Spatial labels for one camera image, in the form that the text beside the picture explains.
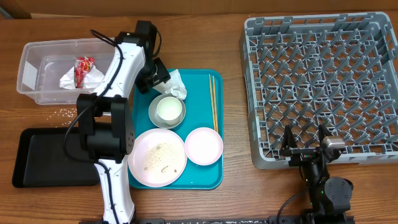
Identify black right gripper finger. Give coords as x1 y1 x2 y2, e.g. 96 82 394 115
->
318 124 332 148
281 125 297 150

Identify white napkin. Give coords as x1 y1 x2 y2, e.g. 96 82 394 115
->
154 69 187 100
59 65 104 90

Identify red snack wrapper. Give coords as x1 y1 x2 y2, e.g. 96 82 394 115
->
74 57 95 88

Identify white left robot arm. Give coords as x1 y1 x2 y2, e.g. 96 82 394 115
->
62 20 170 223

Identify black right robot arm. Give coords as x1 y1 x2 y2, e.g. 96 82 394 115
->
276 124 354 223

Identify grey dishwasher rack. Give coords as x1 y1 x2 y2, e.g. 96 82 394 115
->
239 12 397 169

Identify white cup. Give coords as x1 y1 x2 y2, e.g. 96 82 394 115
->
156 96 183 125

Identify left wooden chopstick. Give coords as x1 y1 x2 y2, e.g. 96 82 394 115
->
209 74 217 132

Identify wooden chopstick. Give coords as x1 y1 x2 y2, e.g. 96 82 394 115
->
212 76 219 133
209 74 217 132

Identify right wooden chopstick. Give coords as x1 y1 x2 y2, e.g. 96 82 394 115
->
212 76 219 133

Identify teal serving tray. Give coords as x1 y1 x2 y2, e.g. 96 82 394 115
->
132 68 224 190

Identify small pink plate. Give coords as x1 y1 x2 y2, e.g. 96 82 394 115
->
185 128 223 166

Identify large pink plate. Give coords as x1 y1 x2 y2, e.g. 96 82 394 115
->
128 128 188 188

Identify scattered rice grains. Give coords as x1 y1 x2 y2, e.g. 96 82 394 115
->
47 108 77 128

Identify clear plastic bin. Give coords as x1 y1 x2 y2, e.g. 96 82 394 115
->
16 39 114 105

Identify black plastic tray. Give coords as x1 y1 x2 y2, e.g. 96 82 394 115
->
12 128 100 188

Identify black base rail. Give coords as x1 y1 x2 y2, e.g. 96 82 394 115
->
79 216 355 224

